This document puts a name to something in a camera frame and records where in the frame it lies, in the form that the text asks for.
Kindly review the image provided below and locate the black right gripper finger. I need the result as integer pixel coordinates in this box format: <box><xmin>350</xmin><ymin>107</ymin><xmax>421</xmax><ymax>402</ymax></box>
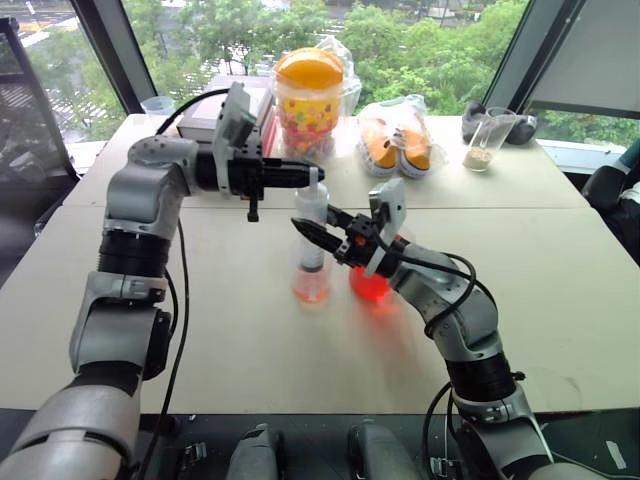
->
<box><xmin>325</xmin><ymin>203</ymin><xmax>357</xmax><ymax>227</ymax></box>
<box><xmin>290</xmin><ymin>216</ymin><xmax>347</xmax><ymax>257</ymax></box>

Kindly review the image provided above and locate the pink book stack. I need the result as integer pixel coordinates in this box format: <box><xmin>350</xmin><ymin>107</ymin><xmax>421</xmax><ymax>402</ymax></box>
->
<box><xmin>258</xmin><ymin>97</ymin><xmax>280</xmax><ymax>157</ymax></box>

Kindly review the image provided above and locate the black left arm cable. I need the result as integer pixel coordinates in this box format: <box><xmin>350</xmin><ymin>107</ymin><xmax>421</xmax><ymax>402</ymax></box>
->
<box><xmin>137</xmin><ymin>88</ymin><xmax>234</xmax><ymax>480</ymax></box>

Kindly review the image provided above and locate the dark window frame post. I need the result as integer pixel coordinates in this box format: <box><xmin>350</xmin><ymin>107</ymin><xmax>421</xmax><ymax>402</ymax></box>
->
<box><xmin>480</xmin><ymin>0</ymin><xmax>569</xmax><ymax>117</ymax></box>
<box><xmin>69</xmin><ymin>0</ymin><xmax>159</xmax><ymax>115</ymax></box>

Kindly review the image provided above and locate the crumpled clear plastic bag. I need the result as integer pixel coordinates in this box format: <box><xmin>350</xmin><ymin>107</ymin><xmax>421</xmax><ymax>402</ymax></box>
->
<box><xmin>314</xmin><ymin>33</ymin><xmax>364</xmax><ymax>129</ymax></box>

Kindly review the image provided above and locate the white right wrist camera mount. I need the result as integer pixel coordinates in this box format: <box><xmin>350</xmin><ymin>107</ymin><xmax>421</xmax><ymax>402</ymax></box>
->
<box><xmin>363</xmin><ymin>178</ymin><xmax>408</xmax><ymax>279</ymax></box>

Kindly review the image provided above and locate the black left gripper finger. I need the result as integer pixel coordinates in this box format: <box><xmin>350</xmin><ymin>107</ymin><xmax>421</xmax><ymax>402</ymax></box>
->
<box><xmin>262</xmin><ymin>156</ymin><xmax>326</xmax><ymax>175</ymax></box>
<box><xmin>262</xmin><ymin>172</ymin><xmax>326</xmax><ymax>191</ymax></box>

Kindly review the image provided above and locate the clear glass with beige powder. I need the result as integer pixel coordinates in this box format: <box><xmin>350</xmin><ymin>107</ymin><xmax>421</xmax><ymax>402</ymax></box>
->
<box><xmin>461</xmin><ymin>106</ymin><xmax>519</xmax><ymax>174</ymax></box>

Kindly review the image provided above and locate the clear cup bright red liquid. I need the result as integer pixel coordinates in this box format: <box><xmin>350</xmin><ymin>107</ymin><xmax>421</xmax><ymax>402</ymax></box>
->
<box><xmin>348</xmin><ymin>232</ymin><xmax>399</xmax><ymax>303</ymax></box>

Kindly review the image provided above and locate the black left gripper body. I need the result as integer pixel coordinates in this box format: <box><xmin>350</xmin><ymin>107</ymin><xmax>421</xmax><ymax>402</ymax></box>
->
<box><xmin>227</xmin><ymin>127</ymin><xmax>267</xmax><ymax>223</ymax></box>

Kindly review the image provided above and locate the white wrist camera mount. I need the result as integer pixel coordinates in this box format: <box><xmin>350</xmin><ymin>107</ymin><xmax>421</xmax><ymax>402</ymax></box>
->
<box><xmin>211</xmin><ymin>81</ymin><xmax>260</xmax><ymax>200</ymax></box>
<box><xmin>363</xmin><ymin>178</ymin><xmax>408</xmax><ymax>279</ymax></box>

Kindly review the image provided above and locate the clear cup pale red liquid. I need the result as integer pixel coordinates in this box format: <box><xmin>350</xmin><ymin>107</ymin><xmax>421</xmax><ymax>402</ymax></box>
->
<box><xmin>291</xmin><ymin>252</ymin><xmax>334</xmax><ymax>307</ymax></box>

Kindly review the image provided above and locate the black strap buckle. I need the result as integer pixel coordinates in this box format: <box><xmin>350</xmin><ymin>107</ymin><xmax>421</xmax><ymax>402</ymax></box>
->
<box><xmin>428</xmin><ymin>455</ymin><xmax>464</xmax><ymax>480</ymax></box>
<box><xmin>180</xmin><ymin>441</ymin><xmax>210</xmax><ymax>480</ymax></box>

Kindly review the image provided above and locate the clear bag holding shoes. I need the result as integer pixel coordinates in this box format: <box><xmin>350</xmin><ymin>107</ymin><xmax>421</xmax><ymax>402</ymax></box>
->
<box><xmin>355</xmin><ymin>93</ymin><xmax>450</xmax><ymax>181</ymax></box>

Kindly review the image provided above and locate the orange canvas shoe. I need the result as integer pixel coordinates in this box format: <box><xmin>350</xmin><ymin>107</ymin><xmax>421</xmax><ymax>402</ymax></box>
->
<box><xmin>359</xmin><ymin>115</ymin><xmax>402</xmax><ymax>179</ymax></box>
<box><xmin>397</xmin><ymin>117</ymin><xmax>435</xmax><ymax>180</ymax></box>

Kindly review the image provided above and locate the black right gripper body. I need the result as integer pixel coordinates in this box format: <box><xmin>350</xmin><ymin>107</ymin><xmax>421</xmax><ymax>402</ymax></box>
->
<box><xmin>333</xmin><ymin>212</ymin><xmax>397</xmax><ymax>277</ymax></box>

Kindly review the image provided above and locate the dark rounded grey shape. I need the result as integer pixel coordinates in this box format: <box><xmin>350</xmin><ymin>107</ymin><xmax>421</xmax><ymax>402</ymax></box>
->
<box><xmin>225</xmin><ymin>422</ymin><xmax>288</xmax><ymax>480</ymax></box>
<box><xmin>346</xmin><ymin>421</ymin><xmax>424</xmax><ymax>480</ymax></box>

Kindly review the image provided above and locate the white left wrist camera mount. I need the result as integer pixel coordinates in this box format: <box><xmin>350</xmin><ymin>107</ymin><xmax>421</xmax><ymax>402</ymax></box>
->
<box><xmin>211</xmin><ymin>81</ymin><xmax>260</xmax><ymax>200</ymax></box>

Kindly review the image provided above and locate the dark grey cloth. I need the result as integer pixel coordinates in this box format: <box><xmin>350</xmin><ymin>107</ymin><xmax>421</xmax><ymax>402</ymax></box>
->
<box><xmin>460</xmin><ymin>99</ymin><xmax>539</xmax><ymax>147</ymax></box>

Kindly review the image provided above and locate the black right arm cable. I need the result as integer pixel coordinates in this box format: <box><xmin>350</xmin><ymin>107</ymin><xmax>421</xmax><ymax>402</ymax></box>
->
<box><xmin>370</xmin><ymin>219</ymin><xmax>495</xmax><ymax>471</ymax></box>

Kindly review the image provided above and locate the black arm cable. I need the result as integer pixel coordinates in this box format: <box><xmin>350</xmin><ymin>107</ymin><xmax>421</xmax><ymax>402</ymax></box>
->
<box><xmin>137</xmin><ymin>88</ymin><xmax>234</xmax><ymax>480</ymax></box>
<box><xmin>370</xmin><ymin>219</ymin><xmax>495</xmax><ymax>471</ymax></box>

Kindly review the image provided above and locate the person in dark clothes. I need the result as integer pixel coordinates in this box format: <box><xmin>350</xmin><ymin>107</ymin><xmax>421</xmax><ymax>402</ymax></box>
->
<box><xmin>581</xmin><ymin>142</ymin><xmax>640</xmax><ymax>251</ymax></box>

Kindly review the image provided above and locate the small clear plastic cup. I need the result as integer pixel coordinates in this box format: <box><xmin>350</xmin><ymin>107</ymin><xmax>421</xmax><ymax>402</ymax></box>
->
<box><xmin>140</xmin><ymin>95</ymin><xmax>177</xmax><ymax>120</ymax></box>

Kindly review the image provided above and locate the white flat box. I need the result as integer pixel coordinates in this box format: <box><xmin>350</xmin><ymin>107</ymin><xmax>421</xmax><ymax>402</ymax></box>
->
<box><xmin>176</xmin><ymin>74</ymin><xmax>275</xmax><ymax>140</ymax></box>

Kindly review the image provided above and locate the candy jar with orange lid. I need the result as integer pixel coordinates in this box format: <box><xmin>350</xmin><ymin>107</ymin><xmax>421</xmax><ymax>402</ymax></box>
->
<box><xmin>273</xmin><ymin>47</ymin><xmax>347</xmax><ymax>162</ymax></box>

